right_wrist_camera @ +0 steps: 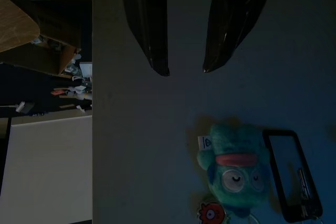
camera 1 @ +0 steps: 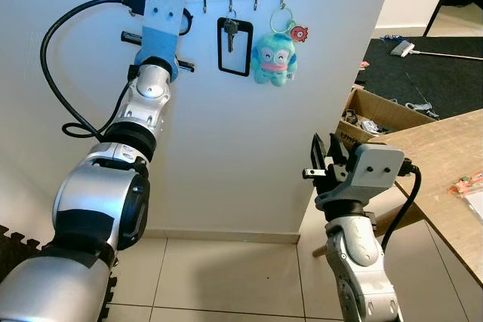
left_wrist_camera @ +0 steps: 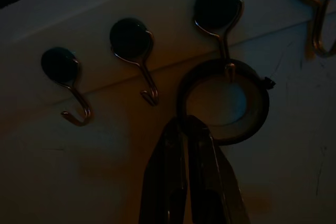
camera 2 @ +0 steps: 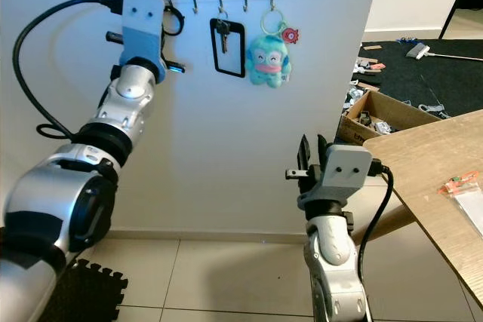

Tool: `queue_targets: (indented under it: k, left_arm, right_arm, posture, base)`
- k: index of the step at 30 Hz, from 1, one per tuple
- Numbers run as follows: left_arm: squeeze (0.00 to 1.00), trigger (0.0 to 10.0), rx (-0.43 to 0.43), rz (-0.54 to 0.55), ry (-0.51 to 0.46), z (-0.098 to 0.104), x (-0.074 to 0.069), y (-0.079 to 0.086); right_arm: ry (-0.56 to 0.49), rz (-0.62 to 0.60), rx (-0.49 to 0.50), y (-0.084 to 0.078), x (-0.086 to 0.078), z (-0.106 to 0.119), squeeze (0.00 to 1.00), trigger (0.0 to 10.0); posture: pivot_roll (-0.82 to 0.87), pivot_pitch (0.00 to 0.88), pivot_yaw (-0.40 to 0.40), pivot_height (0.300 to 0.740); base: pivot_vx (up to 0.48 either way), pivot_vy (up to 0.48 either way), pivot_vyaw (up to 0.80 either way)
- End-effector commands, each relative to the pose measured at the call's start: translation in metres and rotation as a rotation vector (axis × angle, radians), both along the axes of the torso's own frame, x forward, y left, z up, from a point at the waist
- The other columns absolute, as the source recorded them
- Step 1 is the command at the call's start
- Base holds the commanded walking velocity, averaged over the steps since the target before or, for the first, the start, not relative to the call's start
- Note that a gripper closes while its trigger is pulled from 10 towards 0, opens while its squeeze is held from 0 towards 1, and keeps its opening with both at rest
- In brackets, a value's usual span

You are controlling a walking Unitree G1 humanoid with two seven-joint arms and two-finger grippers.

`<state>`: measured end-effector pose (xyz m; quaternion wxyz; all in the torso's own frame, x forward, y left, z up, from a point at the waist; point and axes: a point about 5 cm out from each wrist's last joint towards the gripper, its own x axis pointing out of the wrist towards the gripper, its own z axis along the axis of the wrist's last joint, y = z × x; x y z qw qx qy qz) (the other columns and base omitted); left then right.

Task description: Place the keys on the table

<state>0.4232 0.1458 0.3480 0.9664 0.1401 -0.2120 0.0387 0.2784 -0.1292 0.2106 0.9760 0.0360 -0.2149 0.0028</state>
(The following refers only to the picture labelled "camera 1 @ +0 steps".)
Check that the black foam puzzle mat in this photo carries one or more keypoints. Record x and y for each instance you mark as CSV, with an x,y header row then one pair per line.
x,y
15,250

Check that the black rug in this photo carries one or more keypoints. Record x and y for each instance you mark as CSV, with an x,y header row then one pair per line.
x,y
445,81

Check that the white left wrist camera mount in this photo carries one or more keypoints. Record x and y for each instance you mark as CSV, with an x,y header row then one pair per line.
x,y
160,24

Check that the metal key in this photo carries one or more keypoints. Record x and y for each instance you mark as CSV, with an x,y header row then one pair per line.
x,y
230,29

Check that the small red charm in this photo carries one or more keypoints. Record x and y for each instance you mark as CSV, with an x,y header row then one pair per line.
x,y
299,33

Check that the clear packet with red label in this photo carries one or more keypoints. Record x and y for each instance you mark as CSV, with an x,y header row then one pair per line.
x,y
469,190

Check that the brown cardboard box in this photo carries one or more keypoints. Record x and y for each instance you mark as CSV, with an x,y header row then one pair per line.
x,y
385,114

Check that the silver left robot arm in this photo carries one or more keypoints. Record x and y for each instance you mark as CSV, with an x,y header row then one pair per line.
x,y
98,209

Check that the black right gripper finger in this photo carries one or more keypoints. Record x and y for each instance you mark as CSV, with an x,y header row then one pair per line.
x,y
317,152
335,150

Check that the black rectangular frame keyring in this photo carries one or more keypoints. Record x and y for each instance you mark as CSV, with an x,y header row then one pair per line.
x,y
234,72

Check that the green loop of plush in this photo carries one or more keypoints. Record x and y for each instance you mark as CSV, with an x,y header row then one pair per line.
x,y
273,19

